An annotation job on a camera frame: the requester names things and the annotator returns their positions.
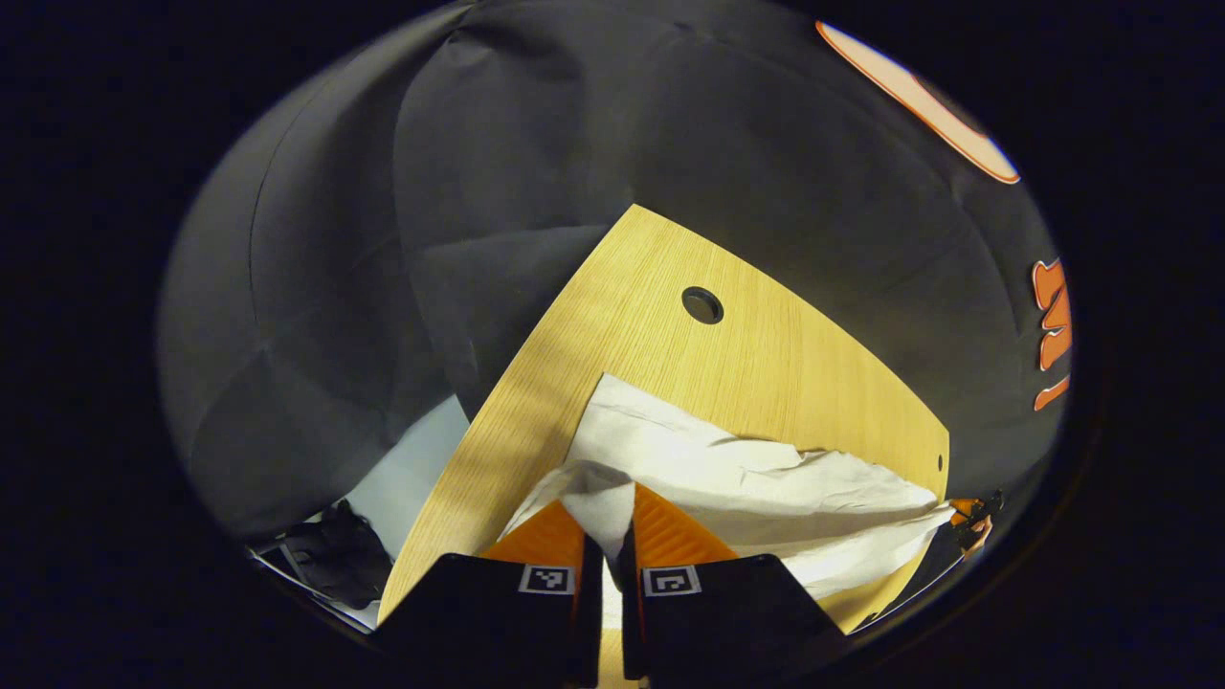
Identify white jeans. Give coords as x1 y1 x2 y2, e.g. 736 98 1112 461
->
498 373 958 633

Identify black bag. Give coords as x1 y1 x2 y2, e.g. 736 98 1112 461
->
278 500 394 611

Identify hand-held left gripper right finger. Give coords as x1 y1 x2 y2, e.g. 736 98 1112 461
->
617 481 849 683

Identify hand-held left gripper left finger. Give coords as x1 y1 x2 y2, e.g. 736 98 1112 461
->
373 498 605 686

